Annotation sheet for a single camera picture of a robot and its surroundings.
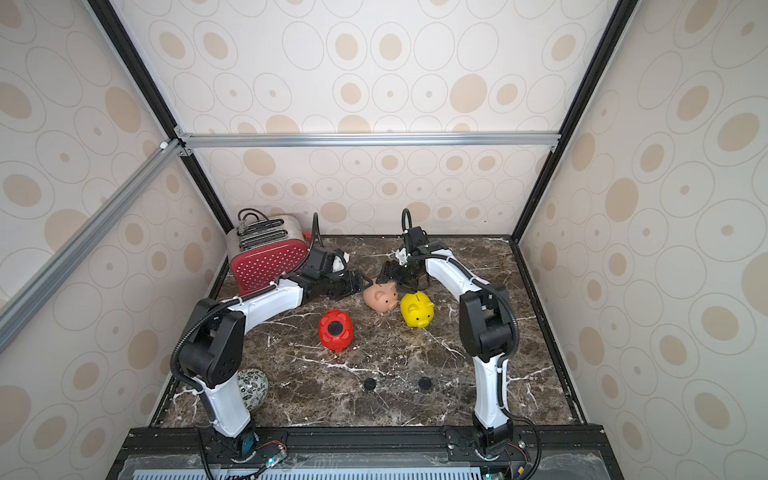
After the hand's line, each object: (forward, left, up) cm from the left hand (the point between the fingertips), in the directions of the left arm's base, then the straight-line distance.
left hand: (374, 284), depth 90 cm
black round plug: (-12, +11, -5) cm, 17 cm away
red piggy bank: (-16, +10, -6) cm, 20 cm away
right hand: (+4, -7, -4) cm, 9 cm away
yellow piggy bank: (-6, -13, -5) cm, 15 cm away
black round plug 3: (-25, -15, -14) cm, 32 cm away
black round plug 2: (-25, +1, -13) cm, 28 cm away
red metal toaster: (+9, +35, +4) cm, 36 cm away
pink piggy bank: (-2, -2, -5) cm, 6 cm away
